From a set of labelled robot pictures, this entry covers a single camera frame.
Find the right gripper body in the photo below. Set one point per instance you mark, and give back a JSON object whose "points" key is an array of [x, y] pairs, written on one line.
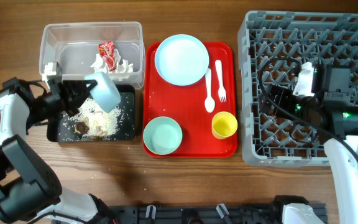
{"points": [[291, 103]]}

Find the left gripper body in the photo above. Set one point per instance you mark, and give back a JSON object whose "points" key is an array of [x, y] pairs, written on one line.
{"points": [[63, 102]]}

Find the light blue food bowl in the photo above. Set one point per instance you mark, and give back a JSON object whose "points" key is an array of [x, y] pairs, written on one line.
{"points": [[105, 93]]}

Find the white napkin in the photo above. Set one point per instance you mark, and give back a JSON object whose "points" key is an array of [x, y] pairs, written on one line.
{"points": [[122, 70]]}

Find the brown food scraps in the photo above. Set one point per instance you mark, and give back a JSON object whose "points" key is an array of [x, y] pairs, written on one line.
{"points": [[90, 129]]}

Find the white rice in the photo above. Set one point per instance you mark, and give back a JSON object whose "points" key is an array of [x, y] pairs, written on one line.
{"points": [[110, 121]]}

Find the mint green bowl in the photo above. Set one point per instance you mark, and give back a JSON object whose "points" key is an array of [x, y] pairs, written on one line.
{"points": [[162, 135]]}

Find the light blue plate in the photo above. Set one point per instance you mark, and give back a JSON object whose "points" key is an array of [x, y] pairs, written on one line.
{"points": [[181, 60]]}

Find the red snack wrapper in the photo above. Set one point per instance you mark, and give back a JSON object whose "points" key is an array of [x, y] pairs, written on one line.
{"points": [[106, 51]]}

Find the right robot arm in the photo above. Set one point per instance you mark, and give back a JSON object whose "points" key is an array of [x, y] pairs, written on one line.
{"points": [[321, 100]]}

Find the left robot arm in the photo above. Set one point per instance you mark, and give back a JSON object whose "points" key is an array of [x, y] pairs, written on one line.
{"points": [[29, 188]]}

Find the black waste tray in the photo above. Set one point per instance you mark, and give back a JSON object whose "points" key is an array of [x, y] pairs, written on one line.
{"points": [[129, 124]]}

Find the grey dishwasher rack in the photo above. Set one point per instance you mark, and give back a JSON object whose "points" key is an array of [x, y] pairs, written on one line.
{"points": [[265, 40]]}

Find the clear plastic bin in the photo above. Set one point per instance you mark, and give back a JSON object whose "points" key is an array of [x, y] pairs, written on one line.
{"points": [[75, 46]]}

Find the white plastic fork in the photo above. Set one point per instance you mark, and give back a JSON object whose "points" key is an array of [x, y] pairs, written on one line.
{"points": [[221, 89]]}

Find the yellow plastic cup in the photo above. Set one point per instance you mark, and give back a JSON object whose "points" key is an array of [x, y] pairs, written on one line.
{"points": [[224, 125]]}

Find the white plastic spoon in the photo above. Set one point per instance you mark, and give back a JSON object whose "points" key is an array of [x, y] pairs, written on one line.
{"points": [[209, 102]]}

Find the red serving tray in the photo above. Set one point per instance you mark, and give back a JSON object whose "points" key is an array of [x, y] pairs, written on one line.
{"points": [[185, 104]]}

